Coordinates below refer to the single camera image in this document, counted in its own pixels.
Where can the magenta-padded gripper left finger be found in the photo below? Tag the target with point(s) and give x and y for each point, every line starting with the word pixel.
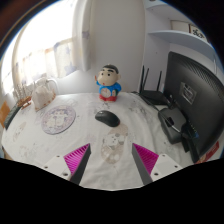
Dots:
pixel 77 158

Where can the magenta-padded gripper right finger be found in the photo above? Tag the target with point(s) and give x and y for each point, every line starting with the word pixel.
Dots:
pixel 146 159

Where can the black computer mouse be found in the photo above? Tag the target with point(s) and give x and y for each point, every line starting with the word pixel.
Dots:
pixel 107 118

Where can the round purple printed mouse pad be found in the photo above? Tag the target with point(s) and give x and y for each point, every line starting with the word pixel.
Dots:
pixel 58 119

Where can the white cartoon-print tablecloth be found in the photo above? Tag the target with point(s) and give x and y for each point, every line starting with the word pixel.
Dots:
pixel 86 143

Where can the red flat packet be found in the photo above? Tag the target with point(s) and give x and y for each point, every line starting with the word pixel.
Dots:
pixel 208 153

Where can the black router with antennas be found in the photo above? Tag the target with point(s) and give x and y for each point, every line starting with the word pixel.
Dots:
pixel 154 96

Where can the dark ribbed flat board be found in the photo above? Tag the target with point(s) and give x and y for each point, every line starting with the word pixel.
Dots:
pixel 11 116

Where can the white curved metal tube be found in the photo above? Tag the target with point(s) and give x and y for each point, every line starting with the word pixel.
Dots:
pixel 53 82

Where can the wooden model sailing ship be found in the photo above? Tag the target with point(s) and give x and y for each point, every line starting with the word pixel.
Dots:
pixel 24 99

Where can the cartoon boy figure clock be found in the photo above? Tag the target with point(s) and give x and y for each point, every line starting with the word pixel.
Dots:
pixel 108 84

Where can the black computer monitor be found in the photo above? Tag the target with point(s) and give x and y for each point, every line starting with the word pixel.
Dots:
pixel 203 100

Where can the orange box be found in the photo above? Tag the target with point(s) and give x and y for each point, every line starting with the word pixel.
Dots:
pixel 4 113

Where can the white star-print curtain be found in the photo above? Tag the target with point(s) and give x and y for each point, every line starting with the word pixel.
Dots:
pixel 63 56

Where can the white wall shelf unit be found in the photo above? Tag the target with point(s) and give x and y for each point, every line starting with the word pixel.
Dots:
pixel 181 36

